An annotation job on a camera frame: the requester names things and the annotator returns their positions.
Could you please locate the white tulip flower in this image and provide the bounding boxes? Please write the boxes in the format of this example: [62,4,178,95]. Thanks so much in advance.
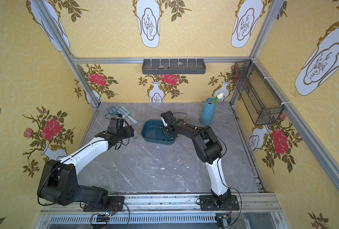
[212,93,224,105]

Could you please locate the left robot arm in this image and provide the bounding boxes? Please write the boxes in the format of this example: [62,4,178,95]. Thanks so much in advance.
[37,116,134,211]

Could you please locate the light blue toy fork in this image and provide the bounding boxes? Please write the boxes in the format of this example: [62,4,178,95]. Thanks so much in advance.
[118,106,138,125]

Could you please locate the grey wall shelf tray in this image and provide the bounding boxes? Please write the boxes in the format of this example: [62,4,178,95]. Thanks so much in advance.
[142,58,206,75]

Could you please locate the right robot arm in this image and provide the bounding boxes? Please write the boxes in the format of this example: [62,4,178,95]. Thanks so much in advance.
[161,111,232,209]

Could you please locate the teal storage box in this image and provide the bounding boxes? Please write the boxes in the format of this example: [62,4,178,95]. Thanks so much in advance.
[141,119,175,145]

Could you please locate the black wire mesh basket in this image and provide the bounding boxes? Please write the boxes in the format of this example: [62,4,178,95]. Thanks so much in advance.
[233,60,284,126]

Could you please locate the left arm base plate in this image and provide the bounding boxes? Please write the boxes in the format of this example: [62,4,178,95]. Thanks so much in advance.
[83,196,125,213]

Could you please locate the blue toy shovel yellow handle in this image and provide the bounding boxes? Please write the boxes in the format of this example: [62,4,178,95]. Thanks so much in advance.
[107,106,118,115]

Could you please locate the teal vase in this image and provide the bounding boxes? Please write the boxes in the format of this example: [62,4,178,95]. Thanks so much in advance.
[199,98,216,125]

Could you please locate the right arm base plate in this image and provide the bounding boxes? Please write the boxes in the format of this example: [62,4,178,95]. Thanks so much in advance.
[196,194,240,211]

